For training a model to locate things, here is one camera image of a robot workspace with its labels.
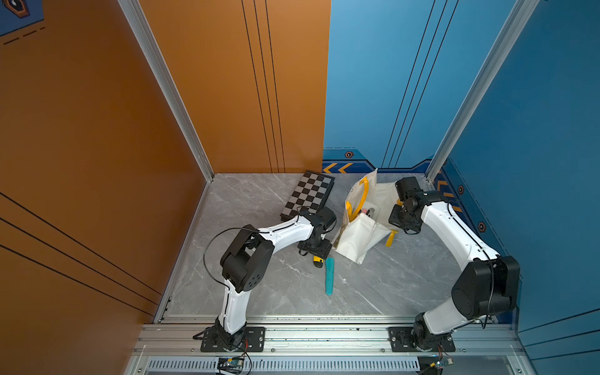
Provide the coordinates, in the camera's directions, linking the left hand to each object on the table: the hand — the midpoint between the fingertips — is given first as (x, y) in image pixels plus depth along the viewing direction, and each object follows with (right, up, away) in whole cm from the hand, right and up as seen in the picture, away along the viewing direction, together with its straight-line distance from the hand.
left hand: (319, 248), depth 92 cm
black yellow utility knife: (-1, -4, -3) cm, 6 cm away
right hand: (+29, +11, -6) cm, 31 cm away
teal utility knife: (+4, -5, -3) cm, 7 cm away
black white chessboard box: (-3, +23, +17) cm, 29 cm away
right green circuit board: (+36, -29, -23) cm, 51 cm away
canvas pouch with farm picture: (+23, +16, +13) cm, 31 cm away
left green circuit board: (-29, -31, -21) cm, 47 cm away
